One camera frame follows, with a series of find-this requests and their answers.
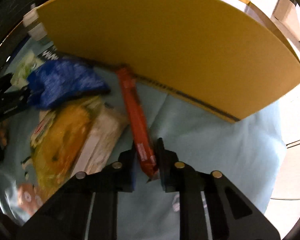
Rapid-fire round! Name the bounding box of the blue snack bag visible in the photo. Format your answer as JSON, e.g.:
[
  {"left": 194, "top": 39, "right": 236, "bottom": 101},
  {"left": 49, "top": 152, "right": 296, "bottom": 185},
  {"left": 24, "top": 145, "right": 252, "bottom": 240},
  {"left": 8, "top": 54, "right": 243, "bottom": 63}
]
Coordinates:
[{"left": 27, "top": 60, "right": 110, "bottom": 109}]

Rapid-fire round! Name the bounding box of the long red snack bar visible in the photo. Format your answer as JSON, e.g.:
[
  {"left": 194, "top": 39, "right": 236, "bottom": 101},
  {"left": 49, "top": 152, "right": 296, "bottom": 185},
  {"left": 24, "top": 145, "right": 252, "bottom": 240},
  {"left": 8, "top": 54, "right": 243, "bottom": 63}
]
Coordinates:
[{"left": 116, "top": 65, "right": 159, "bottom": 181}]

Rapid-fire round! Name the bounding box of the green white snack packet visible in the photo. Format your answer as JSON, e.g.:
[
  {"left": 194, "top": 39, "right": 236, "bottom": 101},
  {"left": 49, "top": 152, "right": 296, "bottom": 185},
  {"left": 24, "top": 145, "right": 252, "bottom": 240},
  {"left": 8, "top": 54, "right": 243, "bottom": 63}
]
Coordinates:
[{"left": 11, "top": 51, "right": 44, "bottom": 89}]

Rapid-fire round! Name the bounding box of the light blue printed tablecloth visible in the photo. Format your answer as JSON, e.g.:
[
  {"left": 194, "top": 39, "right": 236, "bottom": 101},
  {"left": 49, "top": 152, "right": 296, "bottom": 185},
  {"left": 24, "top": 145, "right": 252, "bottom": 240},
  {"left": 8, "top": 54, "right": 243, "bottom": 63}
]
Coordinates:
[{"left": 0, "top": 56, "right": 284, "bottom": 239}]

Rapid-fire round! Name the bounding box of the yellow wrapped cake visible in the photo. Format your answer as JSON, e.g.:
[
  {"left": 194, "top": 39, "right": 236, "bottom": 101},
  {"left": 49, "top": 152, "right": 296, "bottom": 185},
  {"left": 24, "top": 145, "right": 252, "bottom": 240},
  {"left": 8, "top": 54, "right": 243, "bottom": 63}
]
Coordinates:
[{"left": 30, "top": 96, "right": 128, "bottom": 201}]

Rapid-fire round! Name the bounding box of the white lidded cup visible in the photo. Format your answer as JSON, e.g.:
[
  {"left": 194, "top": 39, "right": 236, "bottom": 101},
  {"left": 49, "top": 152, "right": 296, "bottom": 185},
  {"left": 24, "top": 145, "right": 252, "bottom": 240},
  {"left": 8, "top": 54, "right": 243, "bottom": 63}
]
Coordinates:
[{"left": 23, "top": 3, "right": 47, "bottom": 44}]

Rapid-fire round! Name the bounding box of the yellow cardboard box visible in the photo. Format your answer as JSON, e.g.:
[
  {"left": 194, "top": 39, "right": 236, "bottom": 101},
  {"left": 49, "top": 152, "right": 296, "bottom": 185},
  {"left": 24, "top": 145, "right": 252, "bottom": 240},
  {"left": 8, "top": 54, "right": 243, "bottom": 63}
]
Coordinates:
[{"left": 37, "top": 0, "right": 300, "bottom": 122}]

